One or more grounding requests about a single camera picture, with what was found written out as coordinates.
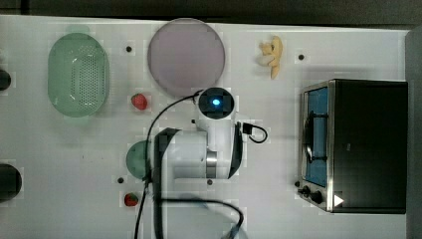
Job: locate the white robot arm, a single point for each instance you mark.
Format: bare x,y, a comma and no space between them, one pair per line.
214,150

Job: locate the black cylinder at edge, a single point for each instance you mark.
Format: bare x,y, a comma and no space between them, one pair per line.
5,80

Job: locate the small green bowl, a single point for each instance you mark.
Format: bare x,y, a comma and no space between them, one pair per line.
137,160

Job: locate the black toaster oven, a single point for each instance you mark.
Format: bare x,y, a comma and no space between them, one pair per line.
353,146

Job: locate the round purple plate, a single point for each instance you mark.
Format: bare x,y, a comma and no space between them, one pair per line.
185,55

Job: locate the red strawberry near plate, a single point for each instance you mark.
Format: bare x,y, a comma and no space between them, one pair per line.
139,101

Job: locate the peeled banana toy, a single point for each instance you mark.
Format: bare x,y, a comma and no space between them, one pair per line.
271,55

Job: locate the green perforated colander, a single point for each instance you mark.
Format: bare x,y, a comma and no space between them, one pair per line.
78,75

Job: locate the red strawberry near edge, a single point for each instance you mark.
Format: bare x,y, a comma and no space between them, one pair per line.
130,200

